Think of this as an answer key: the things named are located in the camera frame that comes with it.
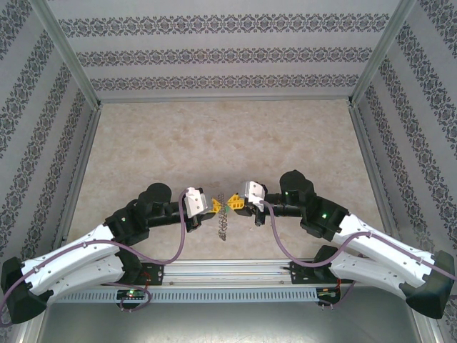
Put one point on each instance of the grey wall base strip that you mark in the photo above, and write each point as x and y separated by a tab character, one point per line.
225	102

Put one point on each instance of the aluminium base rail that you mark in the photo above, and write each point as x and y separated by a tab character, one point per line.
228	271

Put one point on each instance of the right circuit board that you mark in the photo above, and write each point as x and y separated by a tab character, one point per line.
326	292

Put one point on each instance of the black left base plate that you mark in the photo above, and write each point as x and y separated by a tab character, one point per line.
157	273

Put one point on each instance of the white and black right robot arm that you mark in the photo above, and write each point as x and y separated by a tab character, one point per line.
367	273

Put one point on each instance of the circuit board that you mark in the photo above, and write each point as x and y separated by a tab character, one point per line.
326	292
130	294

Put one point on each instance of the grey metal sheet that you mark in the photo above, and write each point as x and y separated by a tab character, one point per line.
228	321

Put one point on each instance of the aluminium front frame bar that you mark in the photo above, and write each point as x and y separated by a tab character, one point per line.
430	334
30	334

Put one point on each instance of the left circuit board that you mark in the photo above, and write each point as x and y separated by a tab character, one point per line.
130	294

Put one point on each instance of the aluminium corner post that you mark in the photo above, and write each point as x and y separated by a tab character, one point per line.
68	53
382	53

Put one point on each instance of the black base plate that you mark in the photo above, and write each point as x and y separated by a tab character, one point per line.
300	273
157	273

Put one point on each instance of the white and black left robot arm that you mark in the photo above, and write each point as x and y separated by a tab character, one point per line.
68	261

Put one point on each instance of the aluminium side rail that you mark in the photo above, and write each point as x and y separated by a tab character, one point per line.
81	171
360	132

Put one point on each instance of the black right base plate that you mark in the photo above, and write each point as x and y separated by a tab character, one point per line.
300	273

